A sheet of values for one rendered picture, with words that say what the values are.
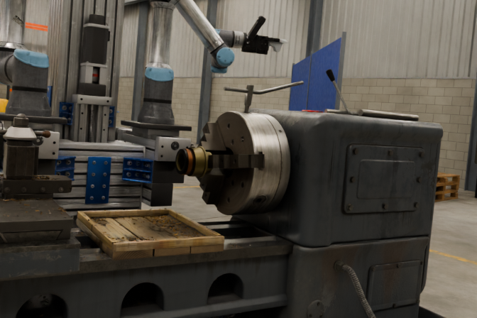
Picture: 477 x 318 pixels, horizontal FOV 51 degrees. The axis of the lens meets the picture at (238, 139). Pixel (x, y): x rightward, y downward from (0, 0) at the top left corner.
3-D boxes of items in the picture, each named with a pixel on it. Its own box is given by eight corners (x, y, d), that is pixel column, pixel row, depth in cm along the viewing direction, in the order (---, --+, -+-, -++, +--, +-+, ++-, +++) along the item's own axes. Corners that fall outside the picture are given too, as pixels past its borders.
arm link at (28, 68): (23, 86, 170) (25, 47, 169) (2, 85, 178) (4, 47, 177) (55, 89, 180) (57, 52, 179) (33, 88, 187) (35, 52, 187)
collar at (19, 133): (33, 138, 133) (34, 127, 133) (39, 140, 126) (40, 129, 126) (1, 136, 129) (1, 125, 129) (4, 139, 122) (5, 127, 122)
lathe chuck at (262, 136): (221, 197, 171) (233, 106, 166) (272, 228, 144) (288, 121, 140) (197, 197, 166) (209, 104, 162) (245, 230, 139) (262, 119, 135)
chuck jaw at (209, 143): (228, 158, 155) (219, 127, 161) (236, 150, 152) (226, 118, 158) (196, 157, 150) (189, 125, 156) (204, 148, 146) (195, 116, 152)
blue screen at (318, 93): (264, 174, 1038) (274, 61, 1026) (302, 177, 1042) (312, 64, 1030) (295, 216, 627) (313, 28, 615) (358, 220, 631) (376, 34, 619)
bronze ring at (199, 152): (202, 145, 151) (174, 143, 146) (217, 148, 143) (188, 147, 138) (200, 175, 152) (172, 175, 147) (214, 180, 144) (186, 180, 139)
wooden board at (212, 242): (170, 220, 162) (170, 208, 162) (223, 251, 132) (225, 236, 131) (76, 224, 147) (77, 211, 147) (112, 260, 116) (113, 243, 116)
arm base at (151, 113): (131, 121, 208) (133, 97, 207) (165, 123, 216) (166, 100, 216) (145, 123, 195) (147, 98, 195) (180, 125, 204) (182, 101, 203)
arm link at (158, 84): (143, 97, 198) (145, 63, 197) (143, 98, 211) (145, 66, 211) (173, 100, 201) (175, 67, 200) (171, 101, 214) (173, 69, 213)
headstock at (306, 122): (344, 208, 213) (353, 117, 211) (440, 236, 172) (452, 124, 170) (223, 213, 182) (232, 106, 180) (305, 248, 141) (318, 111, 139)
